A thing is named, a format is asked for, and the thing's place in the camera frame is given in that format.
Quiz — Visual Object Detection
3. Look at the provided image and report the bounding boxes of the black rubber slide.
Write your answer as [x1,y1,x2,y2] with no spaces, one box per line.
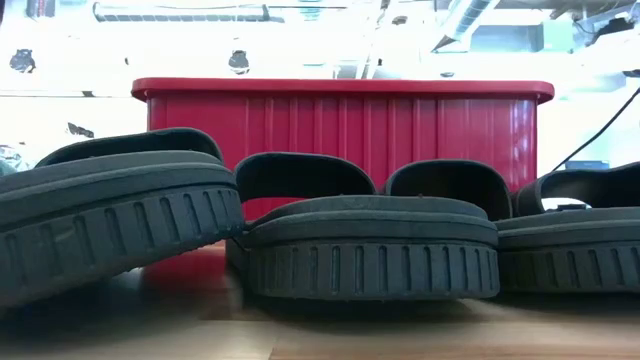
[0,127,245,309]
[513,161,640,217]
[226,151,501,301]
[383,158,640,295]

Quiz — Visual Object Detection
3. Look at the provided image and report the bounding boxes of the red plastic bin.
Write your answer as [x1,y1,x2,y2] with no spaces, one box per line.
[130,77,556,246]

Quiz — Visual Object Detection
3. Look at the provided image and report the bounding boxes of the ceiling light fixture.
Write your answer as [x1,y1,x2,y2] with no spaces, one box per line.
[92,1,286,25]

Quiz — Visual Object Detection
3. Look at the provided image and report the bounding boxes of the blue box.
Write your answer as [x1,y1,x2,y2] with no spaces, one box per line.
[564,159,610,172]

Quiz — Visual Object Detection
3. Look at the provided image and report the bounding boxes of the dark background object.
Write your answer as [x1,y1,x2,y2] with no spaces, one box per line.
[8,48,37,75]

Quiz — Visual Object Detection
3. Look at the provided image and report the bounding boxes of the white ventilation duct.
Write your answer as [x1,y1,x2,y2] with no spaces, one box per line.
[432,0,501,54]

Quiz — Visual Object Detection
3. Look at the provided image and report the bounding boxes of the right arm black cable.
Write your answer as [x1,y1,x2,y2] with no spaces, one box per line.
[548,87,640,175]

